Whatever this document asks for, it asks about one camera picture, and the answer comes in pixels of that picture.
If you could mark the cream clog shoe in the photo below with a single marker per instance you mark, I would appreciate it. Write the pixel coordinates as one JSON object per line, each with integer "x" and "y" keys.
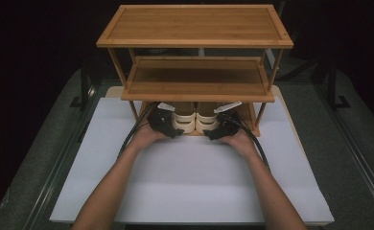
{"x": 184, "y": 123}
{"x": 206, "y": 123}

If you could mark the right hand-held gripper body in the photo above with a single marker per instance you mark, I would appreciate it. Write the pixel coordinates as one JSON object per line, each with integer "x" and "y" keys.
{"x": 229, "y": 123}

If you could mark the black metal stand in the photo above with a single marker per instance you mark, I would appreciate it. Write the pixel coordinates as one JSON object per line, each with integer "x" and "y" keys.
{"x": 84, "y": 89}
{"x": 332, "y": 89}

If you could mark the white table mat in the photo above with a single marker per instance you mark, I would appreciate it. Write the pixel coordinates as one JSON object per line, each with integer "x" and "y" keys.
{"x": 188, "y": 185}

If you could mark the person's left hand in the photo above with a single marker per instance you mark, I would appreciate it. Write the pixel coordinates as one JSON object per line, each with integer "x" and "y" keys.
{"x": 146, "y": 137}

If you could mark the wooden three-tier shoe rack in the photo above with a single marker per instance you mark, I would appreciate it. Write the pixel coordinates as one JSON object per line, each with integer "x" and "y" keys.
{"x": 194, "y": 25}

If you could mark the person's right hand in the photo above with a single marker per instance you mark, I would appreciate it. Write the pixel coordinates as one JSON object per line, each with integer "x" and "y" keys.
{"x": 241, "y": 142}

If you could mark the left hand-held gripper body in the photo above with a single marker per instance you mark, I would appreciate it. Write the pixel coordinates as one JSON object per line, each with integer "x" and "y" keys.
{"x": 161, "y": 123}

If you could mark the metal frame rail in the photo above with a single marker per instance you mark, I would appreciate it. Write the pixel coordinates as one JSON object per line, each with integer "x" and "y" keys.
{"x": 58, "y": 166}
{"x": 354, "y": 147}

